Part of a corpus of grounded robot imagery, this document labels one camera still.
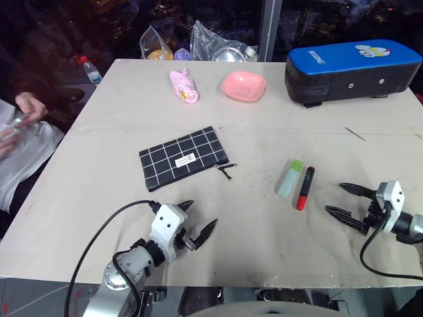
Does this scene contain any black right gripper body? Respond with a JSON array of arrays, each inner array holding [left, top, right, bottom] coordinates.
[[361, 193, 388, 236]]

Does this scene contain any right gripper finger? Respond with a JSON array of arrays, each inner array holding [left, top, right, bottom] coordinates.
[[325, 205, 367, 232], [338, 182, 378, 200]]

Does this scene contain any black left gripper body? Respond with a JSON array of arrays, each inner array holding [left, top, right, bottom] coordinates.
[[171, 226, 201, 257]]

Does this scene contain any black grid pencil pouch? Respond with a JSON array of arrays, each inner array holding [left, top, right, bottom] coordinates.
[[138, 126, 239, 193]]

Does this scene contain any small silver object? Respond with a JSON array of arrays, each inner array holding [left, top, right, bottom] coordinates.
[[8, 114, 31, 133]]

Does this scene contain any person left hand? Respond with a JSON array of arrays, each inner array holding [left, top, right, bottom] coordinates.
[[15, 92, 49, 125]]

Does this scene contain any person right hand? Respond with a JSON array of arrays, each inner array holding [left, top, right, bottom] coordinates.
[[0, 127, 21, 159]]

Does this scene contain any red black marker pen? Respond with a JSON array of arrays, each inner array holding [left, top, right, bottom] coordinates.
[[295, 166, 315, 211]]

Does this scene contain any blue black padded box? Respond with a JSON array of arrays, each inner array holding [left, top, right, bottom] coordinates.
[[284, 41, 423, 109]]

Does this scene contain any pink plastic bowl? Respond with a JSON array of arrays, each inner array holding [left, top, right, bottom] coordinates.
[[221, 70, 268, 104]]

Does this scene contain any crumpled clear plastic bag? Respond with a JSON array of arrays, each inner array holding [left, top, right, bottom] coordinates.
[[190, 20, 259, 63]]

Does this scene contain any person white garment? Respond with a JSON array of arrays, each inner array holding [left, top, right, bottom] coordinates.
[[0, 98, 65, 213]]

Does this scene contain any grey metal pillar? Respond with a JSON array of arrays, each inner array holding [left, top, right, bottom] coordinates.
[[257, 0, 284, 63]]

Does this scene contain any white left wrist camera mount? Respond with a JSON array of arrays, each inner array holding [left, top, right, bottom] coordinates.
[[148, 203, 190, 264]]

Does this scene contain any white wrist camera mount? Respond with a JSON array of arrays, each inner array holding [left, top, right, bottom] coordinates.
[[376, 180, 405, 234], [148, 203, 190, 264]]

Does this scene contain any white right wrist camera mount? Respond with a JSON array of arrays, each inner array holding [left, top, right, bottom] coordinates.
[[376, 180, 405, 234]]

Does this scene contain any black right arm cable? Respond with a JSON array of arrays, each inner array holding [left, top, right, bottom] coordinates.
[[359, 204, 423, 282]]

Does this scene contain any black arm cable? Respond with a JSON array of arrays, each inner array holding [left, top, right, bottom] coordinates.
[[63, 199, 163, 317], [359, 204, 423, 282]]

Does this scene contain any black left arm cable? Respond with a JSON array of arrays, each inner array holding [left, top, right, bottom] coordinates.
[[63, 199, 163, 317]]

